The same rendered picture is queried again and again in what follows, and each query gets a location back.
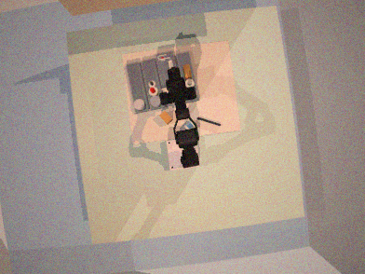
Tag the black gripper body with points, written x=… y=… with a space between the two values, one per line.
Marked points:
x=189 y=92

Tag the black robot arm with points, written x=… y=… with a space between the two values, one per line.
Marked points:
x=185 y=139

